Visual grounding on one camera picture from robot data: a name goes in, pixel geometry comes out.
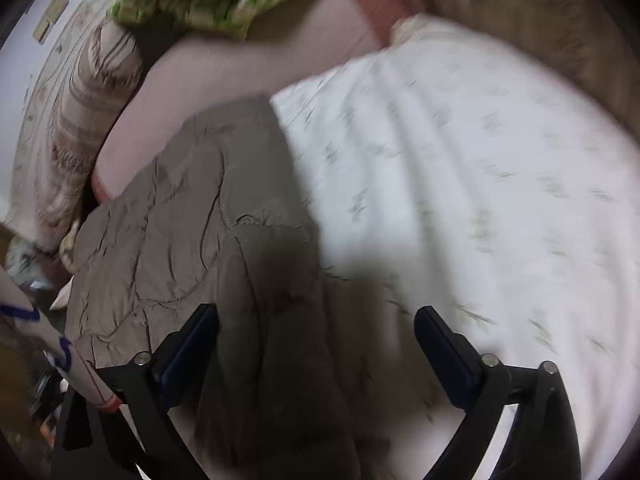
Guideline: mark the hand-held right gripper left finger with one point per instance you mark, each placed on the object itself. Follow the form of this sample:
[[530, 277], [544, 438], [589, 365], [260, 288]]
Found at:
[[190, 347]]

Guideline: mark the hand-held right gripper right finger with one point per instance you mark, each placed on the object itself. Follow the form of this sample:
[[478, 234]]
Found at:
[[447, 355]]

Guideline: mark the olive hooded puffer jacket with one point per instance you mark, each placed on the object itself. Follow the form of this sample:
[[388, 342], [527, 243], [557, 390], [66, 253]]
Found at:
[[200, 210]]

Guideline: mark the cream patterned cloth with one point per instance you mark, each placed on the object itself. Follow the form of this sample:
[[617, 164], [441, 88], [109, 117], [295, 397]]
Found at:
[[69, 247]]

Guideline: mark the white leaf-print quilt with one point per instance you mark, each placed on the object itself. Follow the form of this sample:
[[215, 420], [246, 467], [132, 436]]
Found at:
[[475, 185]]

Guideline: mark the striped floral left pillow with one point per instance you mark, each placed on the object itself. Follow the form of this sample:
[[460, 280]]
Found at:
[[85, 120]]

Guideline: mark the pink bed sheet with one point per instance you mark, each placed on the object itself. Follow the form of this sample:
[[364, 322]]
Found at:
[[225, 70]]

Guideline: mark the striped floral right cushion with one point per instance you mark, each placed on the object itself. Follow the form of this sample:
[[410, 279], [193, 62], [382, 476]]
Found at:
[[525, 20]]

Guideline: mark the wall switch plate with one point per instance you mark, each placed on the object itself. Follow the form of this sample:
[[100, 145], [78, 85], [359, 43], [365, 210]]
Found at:
[[50, 17]]

